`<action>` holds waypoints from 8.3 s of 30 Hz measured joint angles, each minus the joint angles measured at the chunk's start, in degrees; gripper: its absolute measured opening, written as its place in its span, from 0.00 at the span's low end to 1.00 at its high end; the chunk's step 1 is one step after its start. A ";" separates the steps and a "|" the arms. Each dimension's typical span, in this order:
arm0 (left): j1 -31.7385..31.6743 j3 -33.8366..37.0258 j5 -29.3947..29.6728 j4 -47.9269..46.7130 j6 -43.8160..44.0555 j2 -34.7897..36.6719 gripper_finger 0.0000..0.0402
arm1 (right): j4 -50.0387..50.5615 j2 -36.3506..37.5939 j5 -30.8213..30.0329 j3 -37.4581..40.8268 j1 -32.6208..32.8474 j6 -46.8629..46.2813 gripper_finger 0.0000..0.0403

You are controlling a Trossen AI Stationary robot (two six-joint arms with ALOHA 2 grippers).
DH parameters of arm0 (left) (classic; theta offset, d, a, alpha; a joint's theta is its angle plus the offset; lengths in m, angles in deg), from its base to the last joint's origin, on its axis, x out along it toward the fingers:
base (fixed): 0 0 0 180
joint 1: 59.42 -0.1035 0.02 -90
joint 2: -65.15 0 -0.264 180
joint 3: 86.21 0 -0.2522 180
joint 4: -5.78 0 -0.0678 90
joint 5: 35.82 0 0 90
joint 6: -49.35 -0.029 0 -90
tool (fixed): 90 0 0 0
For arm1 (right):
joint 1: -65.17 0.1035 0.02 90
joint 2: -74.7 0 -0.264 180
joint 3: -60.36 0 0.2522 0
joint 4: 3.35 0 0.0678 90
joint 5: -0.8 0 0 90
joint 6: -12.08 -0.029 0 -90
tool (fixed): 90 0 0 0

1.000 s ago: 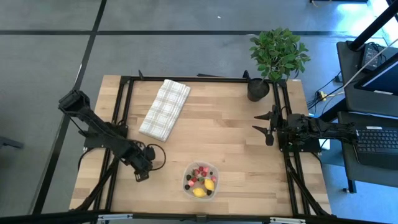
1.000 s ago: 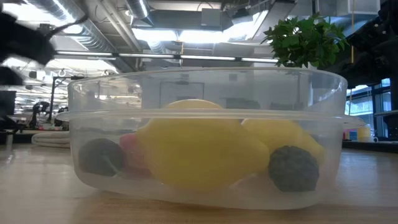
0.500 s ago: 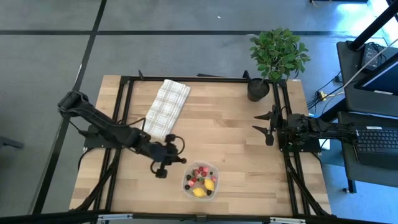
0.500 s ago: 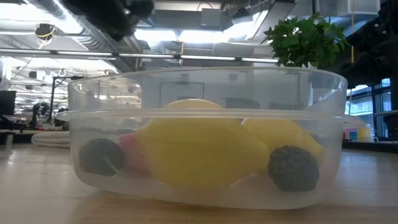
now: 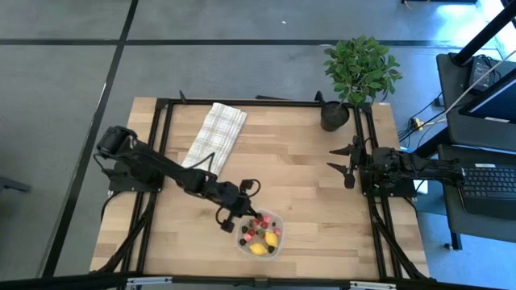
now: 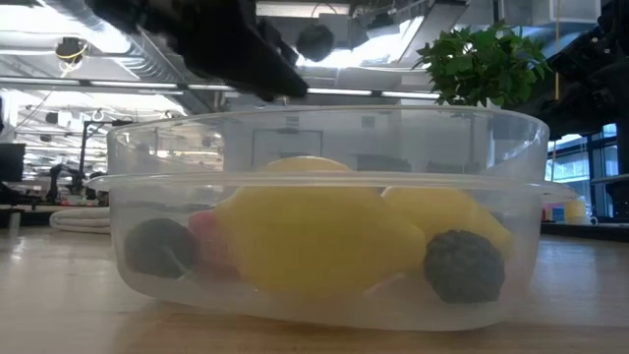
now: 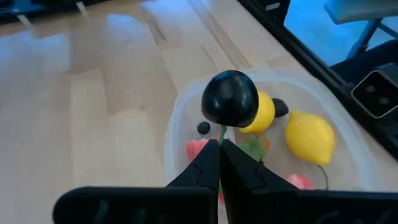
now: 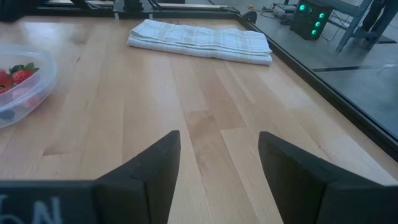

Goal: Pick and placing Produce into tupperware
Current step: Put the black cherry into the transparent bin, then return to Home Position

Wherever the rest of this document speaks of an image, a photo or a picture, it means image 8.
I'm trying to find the small dark blueberry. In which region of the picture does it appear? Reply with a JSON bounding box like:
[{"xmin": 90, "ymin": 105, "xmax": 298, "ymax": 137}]
[{"xmin": 0, "ymin": 109, "xmax": 16, "ymax": 122}]

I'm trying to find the grey metal stand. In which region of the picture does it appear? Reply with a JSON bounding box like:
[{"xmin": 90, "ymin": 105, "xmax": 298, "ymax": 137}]
[{"xmin": 323, "ymin": 0, "xmax": 376, "ymax": 53}]

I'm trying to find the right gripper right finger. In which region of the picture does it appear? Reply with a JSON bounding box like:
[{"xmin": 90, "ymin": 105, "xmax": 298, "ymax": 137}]
[{"xmin": 258, "ymin": 131, "xmax": 332, "ymax": 224}]

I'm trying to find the black frame clamp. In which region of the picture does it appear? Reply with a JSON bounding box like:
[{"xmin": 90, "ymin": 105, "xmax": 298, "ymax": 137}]
[{"xmin": 241, "ymin": 10, "xmax": 258, "ymax": 24}]

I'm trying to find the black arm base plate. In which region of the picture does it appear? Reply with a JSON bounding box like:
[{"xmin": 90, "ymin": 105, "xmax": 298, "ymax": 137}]
[{"xmin": 112, "ymin": 7, "xmax": 155, "ymax": 20}]

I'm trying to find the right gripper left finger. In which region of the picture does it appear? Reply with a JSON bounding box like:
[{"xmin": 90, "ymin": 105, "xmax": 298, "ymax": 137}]
[{"xmin": 95, "ymin": 129, "xmax": 182, "ymax": 224}]

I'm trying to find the black computer with green lights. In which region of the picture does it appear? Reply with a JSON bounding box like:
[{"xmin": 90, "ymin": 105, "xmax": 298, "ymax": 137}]
[{"xmin": 289, "ymin": 0, "xmax": 334, "ymax": 41}]

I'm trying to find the clear plastic tupperware container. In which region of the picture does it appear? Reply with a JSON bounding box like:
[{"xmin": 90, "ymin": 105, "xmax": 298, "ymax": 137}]
[{"xmin": 0, "ymin": 42, "xmax": 59, "ymax": 129}]

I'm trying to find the white checked folded towel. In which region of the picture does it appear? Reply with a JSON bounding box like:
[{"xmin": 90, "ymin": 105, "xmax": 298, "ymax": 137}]
[{"xmin": 126, "ymin": 18, "xmax": 274, "ymax": 67}]

